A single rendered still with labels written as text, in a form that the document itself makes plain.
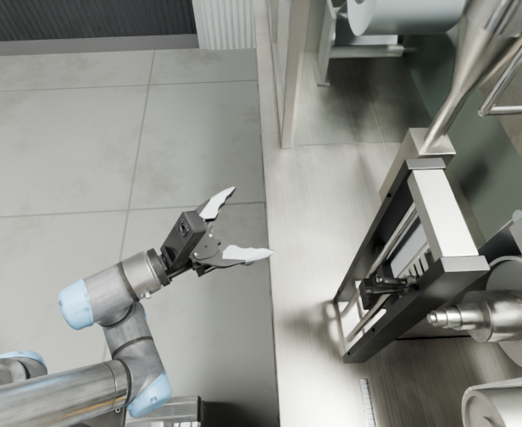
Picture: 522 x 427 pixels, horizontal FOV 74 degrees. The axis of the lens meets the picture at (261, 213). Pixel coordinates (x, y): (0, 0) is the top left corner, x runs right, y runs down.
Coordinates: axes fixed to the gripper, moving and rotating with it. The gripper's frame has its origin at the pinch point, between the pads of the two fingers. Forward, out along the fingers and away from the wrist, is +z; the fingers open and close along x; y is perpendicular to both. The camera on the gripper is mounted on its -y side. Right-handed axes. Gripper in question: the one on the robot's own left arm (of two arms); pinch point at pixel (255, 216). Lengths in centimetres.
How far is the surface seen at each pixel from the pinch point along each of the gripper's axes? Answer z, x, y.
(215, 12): 94, -221, 123
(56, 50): -30, -280, 160
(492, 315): 14.1, 31.7, -17.4
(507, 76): 35.2, 7.3, -25.2
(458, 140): 78, -4, 27
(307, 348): 2.5, 24.8, 30.6
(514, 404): 17.0, 44.8, -4.8
